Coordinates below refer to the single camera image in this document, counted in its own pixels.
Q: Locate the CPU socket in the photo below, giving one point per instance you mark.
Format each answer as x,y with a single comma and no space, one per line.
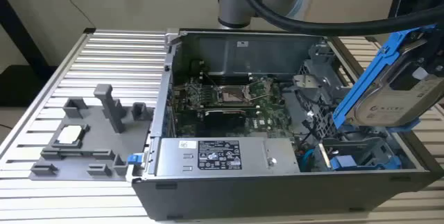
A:
231,98

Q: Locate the silver CPU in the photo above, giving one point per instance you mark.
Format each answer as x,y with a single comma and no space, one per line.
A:
70,134

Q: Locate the grey parts rack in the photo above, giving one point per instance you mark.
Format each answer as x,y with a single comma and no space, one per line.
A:
100,141

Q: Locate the green motherboard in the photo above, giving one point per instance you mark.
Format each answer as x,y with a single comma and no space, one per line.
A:
274,112

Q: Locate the black graphics card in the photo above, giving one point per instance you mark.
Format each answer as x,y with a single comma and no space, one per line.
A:
223,120

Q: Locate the white square sticker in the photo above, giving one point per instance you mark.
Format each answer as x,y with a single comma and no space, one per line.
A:
243,43

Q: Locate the black RAM slot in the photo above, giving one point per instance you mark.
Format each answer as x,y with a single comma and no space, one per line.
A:
228,79

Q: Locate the hard disk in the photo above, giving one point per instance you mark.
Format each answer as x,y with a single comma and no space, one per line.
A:
382,109

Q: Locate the white barcode sticker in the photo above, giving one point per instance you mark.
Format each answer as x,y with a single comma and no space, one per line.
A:
187,145

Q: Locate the blue case latch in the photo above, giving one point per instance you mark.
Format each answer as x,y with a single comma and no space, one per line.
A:
135,159

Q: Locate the blue plastic bay latch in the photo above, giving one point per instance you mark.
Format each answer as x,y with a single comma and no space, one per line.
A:
343,163

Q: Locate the silver power supply unit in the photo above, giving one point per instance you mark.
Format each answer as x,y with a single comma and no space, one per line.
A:
174,156

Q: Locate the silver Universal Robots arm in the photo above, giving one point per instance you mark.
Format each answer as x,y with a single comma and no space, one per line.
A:
236,8

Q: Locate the black furniture leg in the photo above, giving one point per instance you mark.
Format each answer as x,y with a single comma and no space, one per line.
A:
18,26

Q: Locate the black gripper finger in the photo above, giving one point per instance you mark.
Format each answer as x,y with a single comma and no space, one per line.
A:
435,52
412,44

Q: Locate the black power supply label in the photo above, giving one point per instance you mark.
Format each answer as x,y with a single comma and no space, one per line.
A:
219,155

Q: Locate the metal drive cage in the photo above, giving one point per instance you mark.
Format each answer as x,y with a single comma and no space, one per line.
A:
319,52

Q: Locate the open black PC case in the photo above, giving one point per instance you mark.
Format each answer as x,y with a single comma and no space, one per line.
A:
243,198

